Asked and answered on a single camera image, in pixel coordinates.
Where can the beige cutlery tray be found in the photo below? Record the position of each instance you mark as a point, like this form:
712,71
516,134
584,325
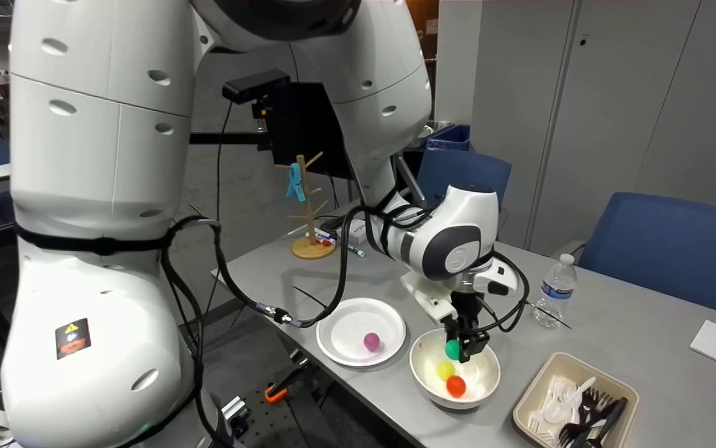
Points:
539,432

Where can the orange ball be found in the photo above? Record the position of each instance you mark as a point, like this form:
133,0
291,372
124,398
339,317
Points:
456,387

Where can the black plastic fork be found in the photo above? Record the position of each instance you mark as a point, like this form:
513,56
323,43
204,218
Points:
588,407
613,413

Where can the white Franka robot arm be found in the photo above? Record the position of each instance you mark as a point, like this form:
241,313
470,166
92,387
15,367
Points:
92,165

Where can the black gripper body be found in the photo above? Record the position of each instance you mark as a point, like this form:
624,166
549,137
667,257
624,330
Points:
470,311

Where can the purple ball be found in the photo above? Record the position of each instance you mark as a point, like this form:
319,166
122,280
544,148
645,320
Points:
372,342

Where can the white round plate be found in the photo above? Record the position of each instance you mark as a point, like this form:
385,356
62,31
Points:
347,327

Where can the orange black clamp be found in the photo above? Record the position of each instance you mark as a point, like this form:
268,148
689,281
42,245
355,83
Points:
275,390

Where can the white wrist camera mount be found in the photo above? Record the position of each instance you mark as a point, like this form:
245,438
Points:
425,300

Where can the wooden peg stand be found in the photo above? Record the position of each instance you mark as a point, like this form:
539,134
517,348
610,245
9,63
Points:
313,247

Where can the black flat panel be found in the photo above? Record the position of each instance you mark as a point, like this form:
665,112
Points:
309,125

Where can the white napkin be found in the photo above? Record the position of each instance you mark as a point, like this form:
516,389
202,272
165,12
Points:
555,398

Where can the clear plastic water bottle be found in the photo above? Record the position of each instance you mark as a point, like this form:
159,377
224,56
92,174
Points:
555,295

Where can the black exterior camera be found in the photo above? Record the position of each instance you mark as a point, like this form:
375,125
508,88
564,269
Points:
251,86

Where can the white bowl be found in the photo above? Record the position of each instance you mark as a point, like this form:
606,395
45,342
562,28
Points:
483,381

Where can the grey metal cabinet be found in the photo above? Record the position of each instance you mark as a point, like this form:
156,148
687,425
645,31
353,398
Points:
665,83

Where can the yellow ball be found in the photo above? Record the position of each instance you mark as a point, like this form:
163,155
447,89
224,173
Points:
444,369

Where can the silver metal knob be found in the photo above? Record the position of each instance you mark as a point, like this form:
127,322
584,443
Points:
234,409

